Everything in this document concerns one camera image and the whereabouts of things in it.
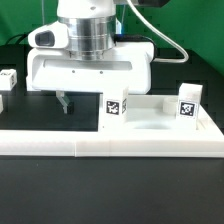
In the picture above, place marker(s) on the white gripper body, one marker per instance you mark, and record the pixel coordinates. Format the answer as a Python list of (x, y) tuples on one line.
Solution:
[(87, 56)]

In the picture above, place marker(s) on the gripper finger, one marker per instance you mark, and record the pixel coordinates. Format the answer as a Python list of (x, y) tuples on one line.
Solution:
[(68, 106)]

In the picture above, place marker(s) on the white square table top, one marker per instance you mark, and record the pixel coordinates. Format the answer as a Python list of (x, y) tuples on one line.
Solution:
[(149, 132)]

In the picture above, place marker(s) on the white part at left edge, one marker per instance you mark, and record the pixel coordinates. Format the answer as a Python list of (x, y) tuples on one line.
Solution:
[(1, 104)]

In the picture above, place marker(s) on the white L-shaped obstacle fence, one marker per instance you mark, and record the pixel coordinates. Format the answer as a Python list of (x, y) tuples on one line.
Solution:
[(54, 143)]

